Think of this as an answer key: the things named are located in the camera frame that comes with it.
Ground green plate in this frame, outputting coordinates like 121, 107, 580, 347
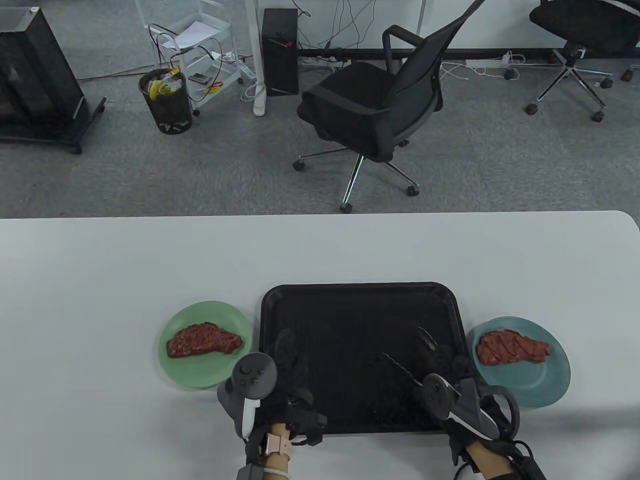
158, 300, 253, 391

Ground marbled red steak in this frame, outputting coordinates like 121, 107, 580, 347
166, 322, 244, 359

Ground black computer tower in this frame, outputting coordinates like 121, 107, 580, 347
261, 7, 300, 97

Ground white cable bundle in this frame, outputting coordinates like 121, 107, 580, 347
440, 61, 507, 82

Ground black mesh office chair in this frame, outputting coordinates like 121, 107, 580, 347
525, 0, 640, 123

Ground person's left forearm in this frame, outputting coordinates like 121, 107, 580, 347
237, 422, 293, 480

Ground white power strip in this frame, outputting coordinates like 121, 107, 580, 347
465, 52, 512, 69

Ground black mesh trash bin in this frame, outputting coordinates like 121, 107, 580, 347
138, 68, 194, 135

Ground person's right hand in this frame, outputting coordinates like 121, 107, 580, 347
416, 345, 494, 464

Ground pink wrist watch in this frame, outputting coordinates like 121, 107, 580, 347
265, 433, 292, 457

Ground white wire cart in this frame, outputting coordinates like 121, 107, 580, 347
134, 0, 246, 117

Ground grill-marked red steak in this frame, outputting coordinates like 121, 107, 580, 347
476, 330, 552, 366

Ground red-handled metal kitchen tongs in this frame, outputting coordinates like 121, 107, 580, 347
381, 326, 441, 388

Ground white paper sheet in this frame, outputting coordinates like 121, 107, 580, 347
172, 21, 222, 51

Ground person's right forearm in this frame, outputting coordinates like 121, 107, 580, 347
465, 440, 548, 480

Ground black armrest office chair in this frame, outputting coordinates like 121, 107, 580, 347
292, 0, 487, 214

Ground black wheeled cabinet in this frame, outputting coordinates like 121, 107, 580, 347
0, 6, 107, 155

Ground person's left hand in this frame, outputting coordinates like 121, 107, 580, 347
260, 327, 314, 427

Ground black textured tray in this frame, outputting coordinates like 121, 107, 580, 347
256, 282, 477, 436

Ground hanging black cables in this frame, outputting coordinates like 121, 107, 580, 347
317, 0, 383, 51

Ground teal blue plate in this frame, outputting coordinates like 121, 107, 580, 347
470, 316, 572, 408

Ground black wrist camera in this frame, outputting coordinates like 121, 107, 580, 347
287, 390, 329, 447
446, 421, 474, 466

